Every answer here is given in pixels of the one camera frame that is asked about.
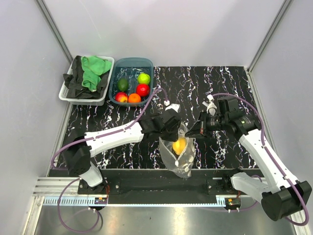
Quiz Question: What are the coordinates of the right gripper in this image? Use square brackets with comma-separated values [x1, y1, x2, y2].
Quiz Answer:
[185, 110, 228, 139]

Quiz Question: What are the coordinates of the yellow fake lemon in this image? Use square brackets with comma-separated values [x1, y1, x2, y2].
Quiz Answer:
[172, 138, 187, 156]

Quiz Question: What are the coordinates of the clear polka dot zip bag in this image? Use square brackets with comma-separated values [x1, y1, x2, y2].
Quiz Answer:
[159, 122, 196, 179]

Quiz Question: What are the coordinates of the orange fake fruit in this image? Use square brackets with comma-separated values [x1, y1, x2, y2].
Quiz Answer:
[128, 93, 141, 103]

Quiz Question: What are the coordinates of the red fake apple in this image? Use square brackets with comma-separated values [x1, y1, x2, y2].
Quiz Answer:
[136, 84, 150, 97]

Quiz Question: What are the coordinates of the red yellow fake peach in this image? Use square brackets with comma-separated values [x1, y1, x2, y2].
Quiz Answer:
[115, 92, 128, 103]

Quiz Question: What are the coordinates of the green fake apple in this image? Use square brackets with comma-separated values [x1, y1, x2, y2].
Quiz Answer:
[137, 73, 151, 85]

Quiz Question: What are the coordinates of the dark green fake avocado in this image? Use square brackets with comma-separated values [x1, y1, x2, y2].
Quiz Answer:
[117, 78, 129, 92]

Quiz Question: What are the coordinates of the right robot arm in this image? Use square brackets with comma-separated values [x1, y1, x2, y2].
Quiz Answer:
[186, 93, 312, 226]

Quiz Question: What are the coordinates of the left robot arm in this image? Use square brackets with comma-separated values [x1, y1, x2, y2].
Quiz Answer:
[62, 104, 181, 194]

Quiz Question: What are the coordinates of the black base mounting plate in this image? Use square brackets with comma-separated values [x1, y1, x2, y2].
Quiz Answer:
[78, 169, 238, 206]

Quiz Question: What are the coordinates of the green cloth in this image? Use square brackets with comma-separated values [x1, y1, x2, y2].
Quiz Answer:
[81, 56, 112, 92]

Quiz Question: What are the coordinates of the black cloth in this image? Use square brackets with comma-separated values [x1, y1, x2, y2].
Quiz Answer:
[63, 55, 110, 99]

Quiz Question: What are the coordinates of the white plastic basket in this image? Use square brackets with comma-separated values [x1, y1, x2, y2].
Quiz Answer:
[59, 55, 114, 106]

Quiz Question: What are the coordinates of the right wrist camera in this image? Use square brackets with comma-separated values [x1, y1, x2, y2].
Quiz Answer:
[202, 94, 217, 116]

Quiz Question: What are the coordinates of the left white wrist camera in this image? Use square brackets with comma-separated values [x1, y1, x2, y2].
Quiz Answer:
[165, 103, 180, 113]

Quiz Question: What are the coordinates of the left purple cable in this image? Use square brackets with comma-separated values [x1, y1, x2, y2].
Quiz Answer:
[49, 88, 170, 232]

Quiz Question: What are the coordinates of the purple cable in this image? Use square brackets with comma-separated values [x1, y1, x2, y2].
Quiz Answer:
[202, 93, 309, 226]
[49, 88, 170, 232]

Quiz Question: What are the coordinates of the right aluminium frame post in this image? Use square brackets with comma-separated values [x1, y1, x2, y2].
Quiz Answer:
[247, 0, 294, 73]

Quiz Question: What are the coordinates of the aluminium frame post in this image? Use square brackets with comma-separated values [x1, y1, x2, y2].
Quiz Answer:
[35, 0, 73, 63]
[247, 0, 294, 73]

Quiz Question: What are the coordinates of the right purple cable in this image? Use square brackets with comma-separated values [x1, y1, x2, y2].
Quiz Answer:
[202, 93, 309, 226]

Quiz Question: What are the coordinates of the slotted cable duct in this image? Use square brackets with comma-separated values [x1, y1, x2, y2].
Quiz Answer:
[43, 197, 229, 206]

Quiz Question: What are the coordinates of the left aluminium frame post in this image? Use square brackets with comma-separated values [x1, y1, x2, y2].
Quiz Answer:
[35, 0, 73, 63]

